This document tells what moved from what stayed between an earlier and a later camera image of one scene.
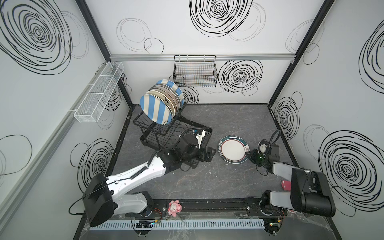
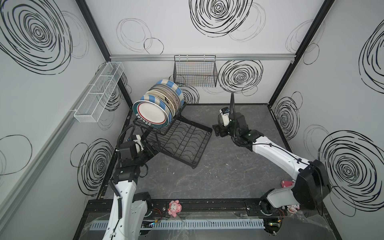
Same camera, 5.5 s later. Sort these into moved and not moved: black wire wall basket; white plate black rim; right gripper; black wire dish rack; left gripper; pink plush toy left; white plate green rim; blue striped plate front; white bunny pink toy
Moved: right gripper; left gripper; white plate green rim
Not moved: pink plush toy left; white plate black rim; white bunny pink toy; blue striped plate front; black wire wall basket; black wire dish rack
